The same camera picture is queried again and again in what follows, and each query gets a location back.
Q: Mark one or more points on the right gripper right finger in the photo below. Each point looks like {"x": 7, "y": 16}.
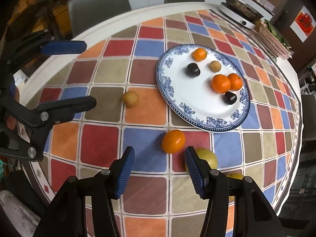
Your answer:
{"x": 254, "y": 215}

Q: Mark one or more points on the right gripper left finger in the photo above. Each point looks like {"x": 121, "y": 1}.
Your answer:
{"x": 66, "y": 214}

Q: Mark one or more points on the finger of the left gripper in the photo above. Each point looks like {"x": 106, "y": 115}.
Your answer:
{"x": 49, "y": 112}
{"x": 42, "y": 42}

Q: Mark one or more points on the large yellow-green fruit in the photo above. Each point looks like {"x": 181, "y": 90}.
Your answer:
{"x": 234, "y": 175}

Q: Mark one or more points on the green round fruit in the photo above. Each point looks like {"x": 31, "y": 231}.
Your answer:
{"x": 207, "y": 155}

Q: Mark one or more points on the oval orange fruit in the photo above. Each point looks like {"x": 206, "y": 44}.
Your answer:
{"x": 173, "y": 141}

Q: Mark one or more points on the dark plum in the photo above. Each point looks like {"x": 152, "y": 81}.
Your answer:
{"x": 229, "y": 98}
{"x": 192, "y": 70}

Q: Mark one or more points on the large orange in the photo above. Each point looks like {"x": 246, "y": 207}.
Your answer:
{"x": 220, "y": 84}
{"x": 236, "y": 82}

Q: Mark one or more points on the small tan kiwi fruit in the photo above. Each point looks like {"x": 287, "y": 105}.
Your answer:
{"x": 215, "y": 66}

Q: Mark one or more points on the small tangerine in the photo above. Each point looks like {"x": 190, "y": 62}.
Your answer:
{"x": 199, "y": 54}

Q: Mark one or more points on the operator hand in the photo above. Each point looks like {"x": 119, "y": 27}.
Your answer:
{"x": 14, "y": 92}

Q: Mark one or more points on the grey chair far left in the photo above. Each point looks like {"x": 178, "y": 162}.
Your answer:
{"x": 85, "y": 14}

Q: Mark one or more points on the colourful checkered tablecloth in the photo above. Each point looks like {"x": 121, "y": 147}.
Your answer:
{"x": 160, "y": 199}

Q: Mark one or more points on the blue white porcelain plate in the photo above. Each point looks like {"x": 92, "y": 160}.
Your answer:
{"x": 192, "y": 98}

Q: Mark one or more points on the pink basket with greens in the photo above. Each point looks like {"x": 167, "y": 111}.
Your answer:
{"x": 272, "y": 39}

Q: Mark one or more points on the white induction cooker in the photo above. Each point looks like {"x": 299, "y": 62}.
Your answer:
{"x": 224, "y": 8}

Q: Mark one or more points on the red fu door poster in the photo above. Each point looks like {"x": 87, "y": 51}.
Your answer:
{"x": 304, "y": 24}

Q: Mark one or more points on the steel pot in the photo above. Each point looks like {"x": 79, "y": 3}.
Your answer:
{"x": 246, "y": 10}

